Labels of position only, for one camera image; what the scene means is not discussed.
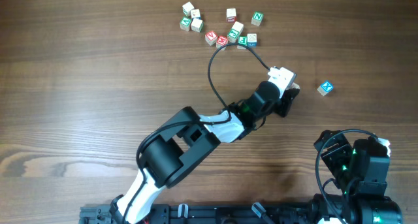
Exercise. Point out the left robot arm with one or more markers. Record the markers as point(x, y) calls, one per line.
point(170, 153)

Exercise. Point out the blue X letter block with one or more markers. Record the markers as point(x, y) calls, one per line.
point(325, 88)

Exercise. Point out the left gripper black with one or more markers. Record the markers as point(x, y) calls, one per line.
point(287, 103)

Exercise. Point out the plain block behind J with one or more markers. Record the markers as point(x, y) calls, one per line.
point(237, 26)

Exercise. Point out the blue side picture block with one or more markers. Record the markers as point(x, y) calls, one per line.
point(252, 39)

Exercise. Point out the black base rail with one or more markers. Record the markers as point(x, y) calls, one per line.
point(166, 214)

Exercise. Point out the top left teal block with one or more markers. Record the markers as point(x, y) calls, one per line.
point(187, 8)

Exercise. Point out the red V letter block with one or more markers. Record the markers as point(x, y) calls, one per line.
point(211, 37)

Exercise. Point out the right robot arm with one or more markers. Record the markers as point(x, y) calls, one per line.
point(351, 169)

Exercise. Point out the red side picture block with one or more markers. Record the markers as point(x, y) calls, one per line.
point(231, 15)

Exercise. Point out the green N letter block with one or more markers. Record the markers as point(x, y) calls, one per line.
point(257, 18)

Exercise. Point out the plain top green block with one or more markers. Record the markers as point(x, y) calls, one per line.
point(197, 25)

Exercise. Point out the small picture blue block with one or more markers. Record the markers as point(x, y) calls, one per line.
point(195, 14)

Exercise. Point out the green J letter block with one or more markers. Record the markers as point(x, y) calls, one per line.
point(233, 35)

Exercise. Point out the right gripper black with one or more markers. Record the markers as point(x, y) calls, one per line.
point(332, 154)

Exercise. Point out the green A letter block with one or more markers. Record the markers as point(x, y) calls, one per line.
point(185, 23)

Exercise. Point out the red M letter block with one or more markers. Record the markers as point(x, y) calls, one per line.
point(221, 41)

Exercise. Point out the green F letter block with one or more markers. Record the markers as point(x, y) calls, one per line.
point(242, 42)

